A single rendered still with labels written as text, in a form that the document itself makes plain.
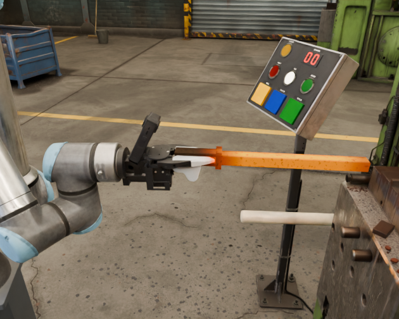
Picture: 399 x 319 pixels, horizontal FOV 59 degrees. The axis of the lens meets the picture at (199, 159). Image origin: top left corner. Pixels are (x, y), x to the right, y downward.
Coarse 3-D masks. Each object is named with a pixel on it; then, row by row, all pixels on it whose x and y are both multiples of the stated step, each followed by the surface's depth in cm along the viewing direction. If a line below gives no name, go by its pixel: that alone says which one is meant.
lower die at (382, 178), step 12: (384, 168) 89; (396, 168) 89; (372, 180) 91; (384, 180) 84; (396, 180) 80; (372, 192) 91; (384, 192) 84; (384, 204) 84; (396, 204) 78; (396, 216) 78; (396, 228) 78
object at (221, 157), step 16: (224, 160) 77; (240, 160) 77; (256, 160) 76; (272, 160) 76; (288, 160) 76; (304, 160) 76; (320, 160) 76; (336, 160) 76; (352, 160) 76; (368, 160) 76
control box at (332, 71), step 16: (304, 48) 122; (320, 48) 116; (272, 64) 134; (288, 64) 127; (304, 64) 120; (320, 64) 114; (336, 64) 108; (352, 64) 110; (272, 80) 131; (304, 80) 117; (320, 80) 112; (336, 80) 110; (288, 96) 122; (304, 96) 115; (320, 96) 111; (336, 96) 113; (304, 112) 113; (320, 112) 114; (288, 128) 118; (304, 128) 114
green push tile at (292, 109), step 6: (288, 102) 120; (294, 102) 117; (288, 108) 119; (294, 108) 116; (300, 108) 114; (282, 114) 120; (288, 114) 118; (294, 114) 116; (288, 120) 117; (294, 120) 115
